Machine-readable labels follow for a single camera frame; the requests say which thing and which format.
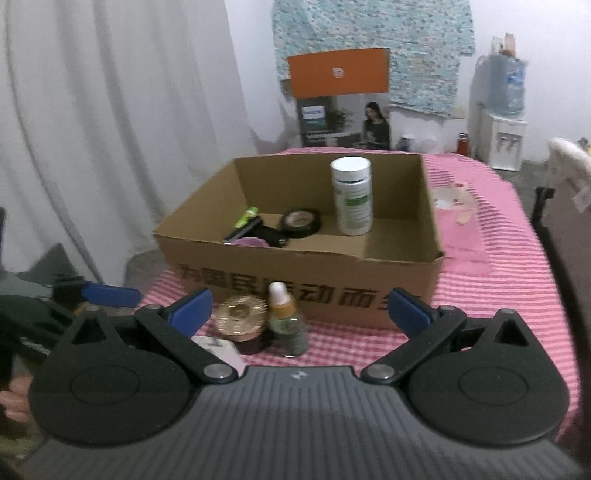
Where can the green tube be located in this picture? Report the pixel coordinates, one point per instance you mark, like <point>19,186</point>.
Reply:
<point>244,218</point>

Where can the white pill bottle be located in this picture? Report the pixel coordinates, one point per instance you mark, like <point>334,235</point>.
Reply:
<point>353,198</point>

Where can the orange printed carton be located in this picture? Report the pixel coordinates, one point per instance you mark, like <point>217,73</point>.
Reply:
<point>337,74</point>

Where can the gold lid jar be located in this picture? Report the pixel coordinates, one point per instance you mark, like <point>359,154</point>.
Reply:
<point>240,318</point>

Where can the white curtain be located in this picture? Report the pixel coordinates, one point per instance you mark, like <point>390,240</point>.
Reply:
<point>115,115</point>

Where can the pink lid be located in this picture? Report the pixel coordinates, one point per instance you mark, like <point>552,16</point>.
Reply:
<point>251,241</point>

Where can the pink bear print cloth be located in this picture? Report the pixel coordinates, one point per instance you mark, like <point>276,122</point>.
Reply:
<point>457,235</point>

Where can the black tube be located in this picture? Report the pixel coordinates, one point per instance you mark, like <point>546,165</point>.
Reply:
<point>247,228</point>

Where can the white plastic bag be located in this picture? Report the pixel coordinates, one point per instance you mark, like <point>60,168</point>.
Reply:
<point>431,146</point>

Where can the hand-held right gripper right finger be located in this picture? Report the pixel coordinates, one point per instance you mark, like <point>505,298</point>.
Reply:
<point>408,311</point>

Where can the green dropper bottle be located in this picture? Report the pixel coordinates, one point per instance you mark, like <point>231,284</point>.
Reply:
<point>288,332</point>

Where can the red thermos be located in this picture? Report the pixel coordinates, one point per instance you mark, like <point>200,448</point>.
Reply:
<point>462,145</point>

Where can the white water dispenser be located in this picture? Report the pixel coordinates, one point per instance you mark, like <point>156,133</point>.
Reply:
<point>501,147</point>

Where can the white bucket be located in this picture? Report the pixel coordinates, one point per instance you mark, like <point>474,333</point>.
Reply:
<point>406,143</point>

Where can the person's left hand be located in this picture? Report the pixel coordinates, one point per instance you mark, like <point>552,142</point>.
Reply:
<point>14,401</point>

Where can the white charger plug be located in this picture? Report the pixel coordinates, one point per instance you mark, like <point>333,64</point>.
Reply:
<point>221,353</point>

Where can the black tape roll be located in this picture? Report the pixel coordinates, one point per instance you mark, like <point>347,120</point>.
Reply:
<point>314,228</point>

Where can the small black case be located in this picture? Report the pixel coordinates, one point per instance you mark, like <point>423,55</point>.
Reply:
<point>274,236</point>

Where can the white quilted mattress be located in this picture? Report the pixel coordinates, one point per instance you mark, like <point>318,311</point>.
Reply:
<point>570,154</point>

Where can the patterned wall cloth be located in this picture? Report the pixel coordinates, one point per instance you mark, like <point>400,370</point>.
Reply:
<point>415,46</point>

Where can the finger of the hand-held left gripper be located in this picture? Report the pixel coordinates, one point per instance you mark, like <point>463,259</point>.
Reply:
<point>111,295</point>

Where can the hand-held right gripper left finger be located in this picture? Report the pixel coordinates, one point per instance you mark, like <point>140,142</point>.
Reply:
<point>191,310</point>

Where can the blue water bottle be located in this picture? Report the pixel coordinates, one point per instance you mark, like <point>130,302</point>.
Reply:
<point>505,87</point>

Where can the cardboard box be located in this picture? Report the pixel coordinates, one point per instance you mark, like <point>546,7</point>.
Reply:
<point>207,258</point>

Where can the pink checked tablecloth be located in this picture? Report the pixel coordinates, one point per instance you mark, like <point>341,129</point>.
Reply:
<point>498,258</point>

